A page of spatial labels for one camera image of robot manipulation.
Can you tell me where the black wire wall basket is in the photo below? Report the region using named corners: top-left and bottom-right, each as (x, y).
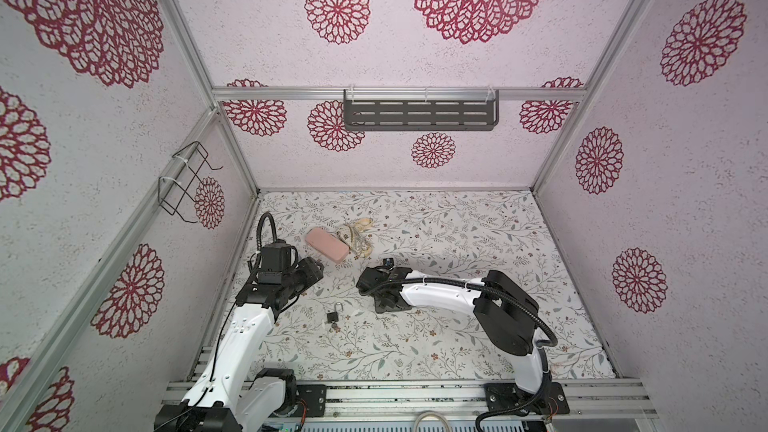
top-left (157, 141), bottom-right (225, 229)

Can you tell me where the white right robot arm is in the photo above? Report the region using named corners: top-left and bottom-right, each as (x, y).
top-left (356, 259), bottom-right (568, 431)

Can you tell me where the white cable loop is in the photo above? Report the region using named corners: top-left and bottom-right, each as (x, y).
top-left (411, 410), bottom-right (454, 432)

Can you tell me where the pink glasses case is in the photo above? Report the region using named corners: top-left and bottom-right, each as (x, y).
top-left (305, 227), bottom-right (350, 264)

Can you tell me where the black padlock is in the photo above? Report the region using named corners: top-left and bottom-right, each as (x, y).
top-left (326, 302), bottom-right (344, 325)

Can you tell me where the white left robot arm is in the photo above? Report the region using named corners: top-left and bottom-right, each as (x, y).
top-left (153, 212), bottom-right (324, 431)

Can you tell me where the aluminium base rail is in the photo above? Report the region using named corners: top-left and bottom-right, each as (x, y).
top-left (161, 377), bottom-right (660, 432)

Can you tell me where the map print glasses case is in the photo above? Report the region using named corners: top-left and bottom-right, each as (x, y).
top-left (336, 224), bottom-right (373, 258)

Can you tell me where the dark grey wall shelf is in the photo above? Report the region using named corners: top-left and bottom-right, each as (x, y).
top-left (342, 90), bottom-right (499, 132)

